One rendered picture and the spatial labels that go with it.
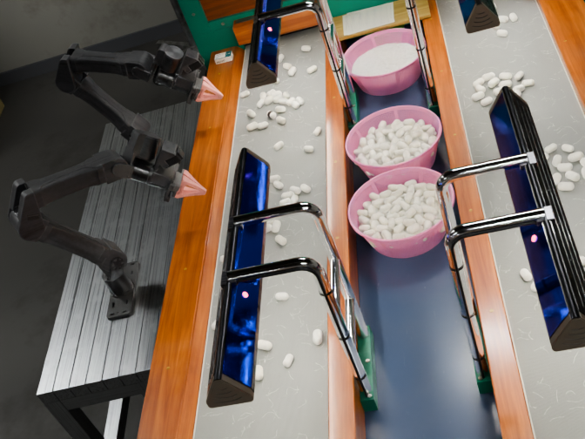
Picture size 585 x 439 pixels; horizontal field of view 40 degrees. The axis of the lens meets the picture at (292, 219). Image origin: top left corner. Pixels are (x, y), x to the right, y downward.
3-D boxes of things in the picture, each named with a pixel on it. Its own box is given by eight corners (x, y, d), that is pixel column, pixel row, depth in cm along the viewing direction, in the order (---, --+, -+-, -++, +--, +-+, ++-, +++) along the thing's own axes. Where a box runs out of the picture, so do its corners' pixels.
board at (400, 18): (332, 43, 268) (331, 39, 267) (331, 21, 279) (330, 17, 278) (431, 17, 261) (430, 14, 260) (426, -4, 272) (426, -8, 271)
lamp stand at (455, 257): (480, 394, 165) (440, 239, 136) (466, 319, 180) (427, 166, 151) (575, 379, 161) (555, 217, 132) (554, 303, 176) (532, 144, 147)
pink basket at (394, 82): (391, 111, 246) (384, 84, 240) (332, 89, 264) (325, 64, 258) (448, 64, 255) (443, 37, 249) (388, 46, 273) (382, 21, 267)
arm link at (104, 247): (122, 246, 220) (17, 200, 198) (131, 256, 215) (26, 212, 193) (110, 264, 220) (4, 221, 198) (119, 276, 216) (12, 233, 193)
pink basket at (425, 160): (376, 207, 216) (367, 180, 210) (339, 158, 236) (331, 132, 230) (465, 165, 218) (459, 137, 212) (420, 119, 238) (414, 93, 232)
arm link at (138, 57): (153, 48, 241) (59, 42, 247) (143, 65, 235) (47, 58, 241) (161, 83, 250) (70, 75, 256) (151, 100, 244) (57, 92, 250)
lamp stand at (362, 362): (291, 423, 173) (217, 284, 145) (293, 349, 188) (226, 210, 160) (378, 409, 169) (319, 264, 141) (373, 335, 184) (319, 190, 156)
